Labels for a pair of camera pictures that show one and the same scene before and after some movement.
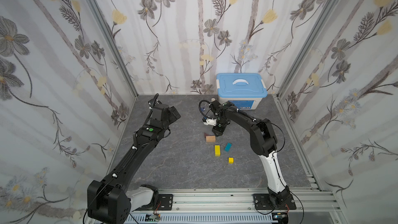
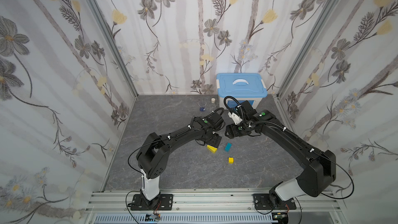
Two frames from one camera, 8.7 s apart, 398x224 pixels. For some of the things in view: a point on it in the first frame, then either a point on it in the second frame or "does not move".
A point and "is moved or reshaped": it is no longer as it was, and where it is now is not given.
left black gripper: (172, 118) → (216, 141)
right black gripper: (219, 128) → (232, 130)
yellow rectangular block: (217, 150) is moved or reshaped
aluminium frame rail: (322, 199) does not move
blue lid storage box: (245, 91) does not move
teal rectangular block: (228, 145) does not move
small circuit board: (152, 218) does not move
